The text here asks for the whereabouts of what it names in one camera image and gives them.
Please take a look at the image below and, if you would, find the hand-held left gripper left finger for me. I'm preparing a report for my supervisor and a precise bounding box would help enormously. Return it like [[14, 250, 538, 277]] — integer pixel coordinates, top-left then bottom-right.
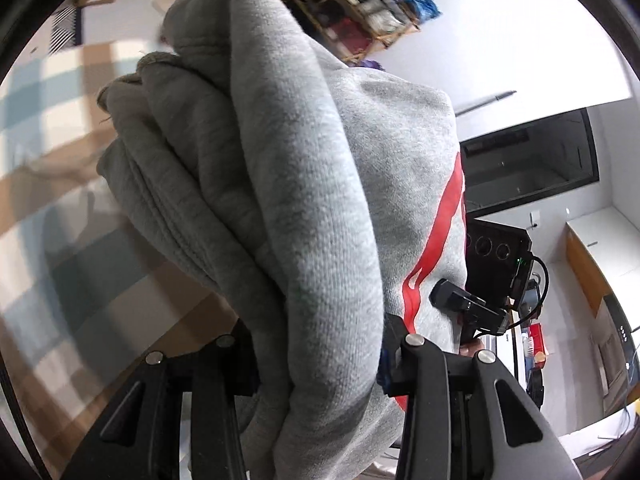
[[60, 320, 261, 480]]

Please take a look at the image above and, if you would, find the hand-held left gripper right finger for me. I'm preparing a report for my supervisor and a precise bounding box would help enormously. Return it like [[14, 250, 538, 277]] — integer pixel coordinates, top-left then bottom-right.
[[377, 312, 583, 480]]

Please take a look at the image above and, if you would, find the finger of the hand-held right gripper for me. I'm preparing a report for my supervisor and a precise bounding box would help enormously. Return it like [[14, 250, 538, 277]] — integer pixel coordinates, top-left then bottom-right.
[[429, 279, 508, 336]]

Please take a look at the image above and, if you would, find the grey printed hoodie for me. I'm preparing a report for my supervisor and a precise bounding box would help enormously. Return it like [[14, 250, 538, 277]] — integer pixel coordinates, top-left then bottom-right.
[[96, 0, 468, 480]]

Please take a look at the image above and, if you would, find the red snack packet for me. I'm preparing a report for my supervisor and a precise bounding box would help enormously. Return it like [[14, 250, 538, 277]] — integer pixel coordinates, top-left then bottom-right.
[[527, 322, 549, 356]]

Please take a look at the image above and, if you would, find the white wooden counter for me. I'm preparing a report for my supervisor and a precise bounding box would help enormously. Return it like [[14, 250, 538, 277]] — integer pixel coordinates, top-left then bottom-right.
[[565, 205, 640, 318]]

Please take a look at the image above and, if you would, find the black framed glass door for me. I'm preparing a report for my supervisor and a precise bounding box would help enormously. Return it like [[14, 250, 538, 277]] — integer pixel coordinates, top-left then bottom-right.
[[459, 107, 600, 217]]

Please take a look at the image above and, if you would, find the grey kitchen appliance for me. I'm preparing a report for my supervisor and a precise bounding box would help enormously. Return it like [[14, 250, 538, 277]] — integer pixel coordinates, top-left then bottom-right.
[[597, 295, 640, 401]]

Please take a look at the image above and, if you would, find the thin grey pole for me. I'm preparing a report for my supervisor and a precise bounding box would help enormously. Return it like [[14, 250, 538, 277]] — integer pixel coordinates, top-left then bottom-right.
[[454, 90, 517, 117]]

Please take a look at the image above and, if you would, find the checked blanket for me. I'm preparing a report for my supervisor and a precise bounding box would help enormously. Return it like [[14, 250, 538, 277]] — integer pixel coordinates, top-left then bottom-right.
[[0, 37, 241, 480]]

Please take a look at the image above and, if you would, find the black white striped mat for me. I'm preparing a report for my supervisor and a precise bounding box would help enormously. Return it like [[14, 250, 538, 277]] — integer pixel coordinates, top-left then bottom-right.
[[49, 5, 83, 55]]

